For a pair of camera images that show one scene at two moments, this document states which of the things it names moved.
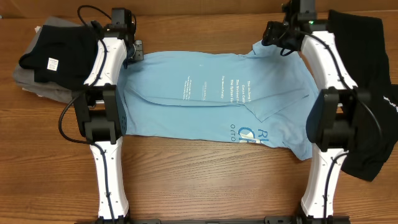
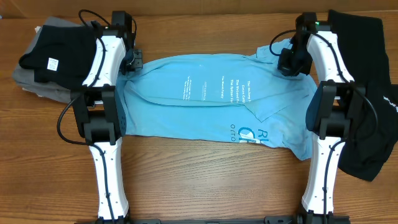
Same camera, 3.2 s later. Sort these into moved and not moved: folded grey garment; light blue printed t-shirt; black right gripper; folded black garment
Moved: black right gripper
Not moved: light blue printed t-shirt; folded black garment; folded grey garment
